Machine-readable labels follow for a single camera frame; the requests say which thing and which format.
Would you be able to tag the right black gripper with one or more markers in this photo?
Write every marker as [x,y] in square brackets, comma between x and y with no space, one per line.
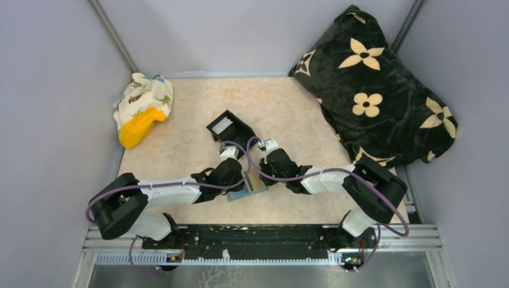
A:
[269,172]

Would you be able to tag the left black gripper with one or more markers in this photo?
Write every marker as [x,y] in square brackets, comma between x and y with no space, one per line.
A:
[237,174]

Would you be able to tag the green card holder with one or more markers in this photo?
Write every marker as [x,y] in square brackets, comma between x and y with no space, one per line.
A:
[236,195]

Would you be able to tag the black plastic box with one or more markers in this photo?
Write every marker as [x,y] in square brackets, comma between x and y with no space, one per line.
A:
[239,132]

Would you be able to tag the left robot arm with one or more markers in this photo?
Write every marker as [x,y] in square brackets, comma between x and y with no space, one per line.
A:
[124,205]

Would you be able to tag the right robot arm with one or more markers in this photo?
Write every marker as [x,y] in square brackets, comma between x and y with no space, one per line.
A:
[375,190]

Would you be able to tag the white card in box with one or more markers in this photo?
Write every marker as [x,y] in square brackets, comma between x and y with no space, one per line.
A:
[222,125]

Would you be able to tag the yellow plastic object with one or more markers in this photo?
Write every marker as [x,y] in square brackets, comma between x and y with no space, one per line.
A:
[136,129]

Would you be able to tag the black floral blanket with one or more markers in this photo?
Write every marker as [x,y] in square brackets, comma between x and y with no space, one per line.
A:
[375,105]

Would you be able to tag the dinosaur print cloth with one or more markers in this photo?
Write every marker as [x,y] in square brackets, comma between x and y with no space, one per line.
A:
[142,94]

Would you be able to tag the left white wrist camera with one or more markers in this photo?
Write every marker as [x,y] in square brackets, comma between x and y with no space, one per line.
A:
[229,152]

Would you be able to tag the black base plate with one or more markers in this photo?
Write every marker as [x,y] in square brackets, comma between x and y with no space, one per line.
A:
[270,242]

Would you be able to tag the aluminium frame rail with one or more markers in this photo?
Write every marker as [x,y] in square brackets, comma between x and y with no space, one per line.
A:
[127,249]

